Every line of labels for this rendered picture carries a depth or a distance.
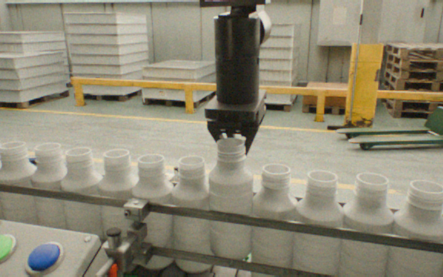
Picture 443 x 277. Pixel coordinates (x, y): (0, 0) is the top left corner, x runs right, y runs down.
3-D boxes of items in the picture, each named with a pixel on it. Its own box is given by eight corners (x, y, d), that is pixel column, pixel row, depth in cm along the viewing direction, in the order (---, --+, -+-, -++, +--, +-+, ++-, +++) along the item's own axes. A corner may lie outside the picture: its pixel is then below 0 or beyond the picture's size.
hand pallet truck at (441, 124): (444, 134, 462) (462, 38, 427) (476, 148, 411) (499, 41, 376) (332, 137, 449) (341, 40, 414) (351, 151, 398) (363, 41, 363)
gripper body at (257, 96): (267, 101, 53) (268, 50, 50) (254, 125, 44) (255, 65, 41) (224, 99, 55) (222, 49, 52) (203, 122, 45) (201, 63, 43)
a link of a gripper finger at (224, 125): (264, 157, 54) (266, 96, 51) (257, 179, 48) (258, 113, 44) (221, 152, 56) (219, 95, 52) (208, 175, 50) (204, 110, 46)
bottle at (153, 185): (151, 244, 59) (145, 148, 54) (184, 252, 57) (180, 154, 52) (128, 266, 54) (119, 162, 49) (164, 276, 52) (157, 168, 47)
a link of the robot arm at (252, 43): (207, 9, 42) (255, 8, 41) (223, 5, 48) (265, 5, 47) (209, 68, 45) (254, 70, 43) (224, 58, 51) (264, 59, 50)
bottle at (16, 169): (51, 225, 65) (38, 137, 60) (45, 245, 59) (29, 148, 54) (14, 231, 63) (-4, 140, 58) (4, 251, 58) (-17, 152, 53)
